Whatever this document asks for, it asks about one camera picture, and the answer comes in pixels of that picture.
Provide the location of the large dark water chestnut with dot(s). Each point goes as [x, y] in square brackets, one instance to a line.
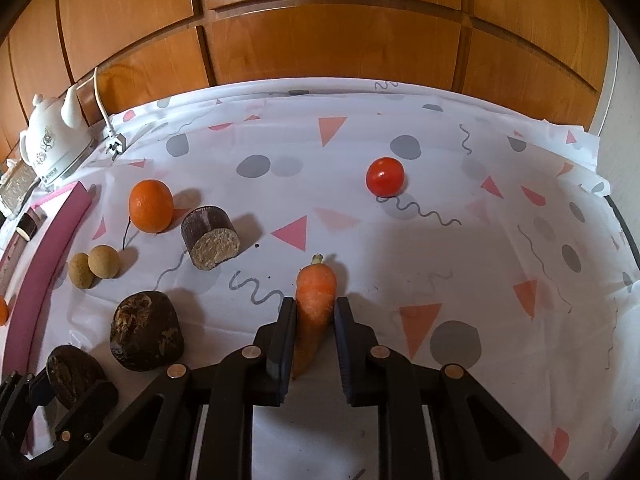
[145, 330]

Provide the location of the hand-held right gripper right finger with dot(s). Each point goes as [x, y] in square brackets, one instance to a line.
[344, 345]

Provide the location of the white patterned tablecloth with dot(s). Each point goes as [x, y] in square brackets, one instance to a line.
[450, 260]

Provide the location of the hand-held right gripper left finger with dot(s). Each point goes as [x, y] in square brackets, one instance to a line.
[285, 340]

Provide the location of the white floral electric kettle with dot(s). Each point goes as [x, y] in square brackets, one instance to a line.
[50, 140]

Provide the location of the wooden panelled cabinet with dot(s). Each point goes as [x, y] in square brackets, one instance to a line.
[325, 35]

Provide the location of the red tomato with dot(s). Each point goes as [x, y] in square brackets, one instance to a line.
[385, 177]

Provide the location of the pink shallow tray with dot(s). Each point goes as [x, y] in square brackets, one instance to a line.
[65, 220]

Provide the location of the large orange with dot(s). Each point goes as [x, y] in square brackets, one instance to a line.
[151, 206]

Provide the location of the small brown longan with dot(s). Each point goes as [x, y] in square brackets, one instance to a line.
[105, 261]
[79, 271]

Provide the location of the small mandarin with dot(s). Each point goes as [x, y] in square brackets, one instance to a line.
[2, 311]

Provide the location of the silver embossed tissue box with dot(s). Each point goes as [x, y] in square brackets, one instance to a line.
[17, 182]

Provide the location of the small dark water chestnut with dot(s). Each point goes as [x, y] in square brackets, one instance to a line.
[72, 372]

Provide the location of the large dark sugarcane piece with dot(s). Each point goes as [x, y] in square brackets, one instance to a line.
[207, 230]

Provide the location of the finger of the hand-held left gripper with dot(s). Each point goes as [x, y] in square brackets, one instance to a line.
[12, 405]
[87, 417]

